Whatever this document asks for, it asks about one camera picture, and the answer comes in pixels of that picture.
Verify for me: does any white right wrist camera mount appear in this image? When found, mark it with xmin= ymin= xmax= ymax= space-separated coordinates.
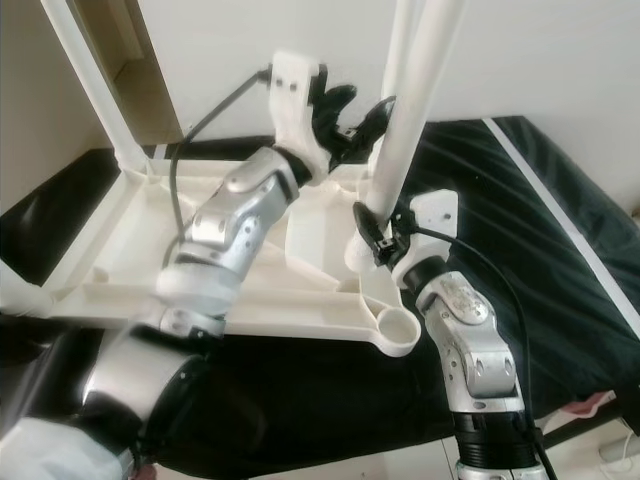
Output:
xmin=395 ymin=188 xmax=460 ymax=288

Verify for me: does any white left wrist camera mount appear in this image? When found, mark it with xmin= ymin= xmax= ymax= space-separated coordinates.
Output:
xmin=270 ymin=50 xmax=329 ymax=187

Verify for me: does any white curved tube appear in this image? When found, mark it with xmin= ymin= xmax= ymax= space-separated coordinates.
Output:
xmin=600 ymin=430 xmax=640 ymax=467

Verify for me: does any white plastic table top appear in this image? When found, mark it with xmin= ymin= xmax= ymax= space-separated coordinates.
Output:
xmin=50 ymin=148 xmax=423 ymax=359

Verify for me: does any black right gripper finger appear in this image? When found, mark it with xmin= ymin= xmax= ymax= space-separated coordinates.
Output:
xmin=351 ymin=200 xmax=387 ymax=251

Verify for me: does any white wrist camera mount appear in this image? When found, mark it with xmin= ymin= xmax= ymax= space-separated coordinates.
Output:
xmin=270 ymin=50 xmax=329 ymax=187
xmin=395 ymin=188 xmax=460 ymax=288

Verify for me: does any pink object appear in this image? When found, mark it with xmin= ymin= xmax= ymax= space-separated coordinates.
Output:
xmin=565 ymin=390 xmax=618 ymax=415

